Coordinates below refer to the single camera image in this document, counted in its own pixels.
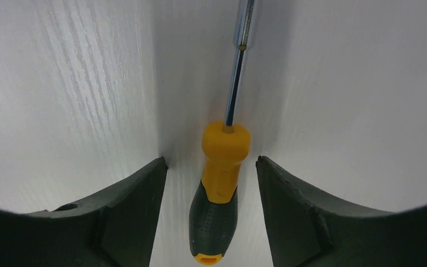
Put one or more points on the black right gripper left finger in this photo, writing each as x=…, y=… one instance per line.
x=115, y=226

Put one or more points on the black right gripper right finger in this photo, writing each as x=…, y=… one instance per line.
x=307, y=226

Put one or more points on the yellow and black screwdriver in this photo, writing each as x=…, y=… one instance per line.
x=214, y=209

